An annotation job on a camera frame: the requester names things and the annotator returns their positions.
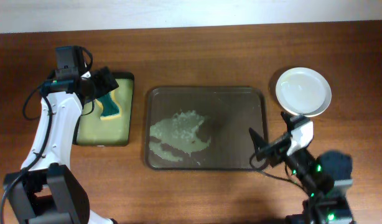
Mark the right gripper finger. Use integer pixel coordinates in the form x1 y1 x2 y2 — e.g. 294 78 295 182
281 111 295 132
249 128 269 161

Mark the pale green plate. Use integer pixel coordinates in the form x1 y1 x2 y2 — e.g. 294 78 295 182
275 67 332 118

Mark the green yellow sponge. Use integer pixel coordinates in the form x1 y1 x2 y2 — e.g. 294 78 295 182
96 90 121 120

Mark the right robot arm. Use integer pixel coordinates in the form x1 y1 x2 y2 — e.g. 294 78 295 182
249 112 355 224

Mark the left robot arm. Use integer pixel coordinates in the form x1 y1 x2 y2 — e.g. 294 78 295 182
0 45 118 223

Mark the black sponge tray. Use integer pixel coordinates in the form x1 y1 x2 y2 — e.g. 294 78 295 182
73 72 134 146

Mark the brown serving tray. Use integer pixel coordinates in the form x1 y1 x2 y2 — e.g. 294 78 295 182
144 86 268 171

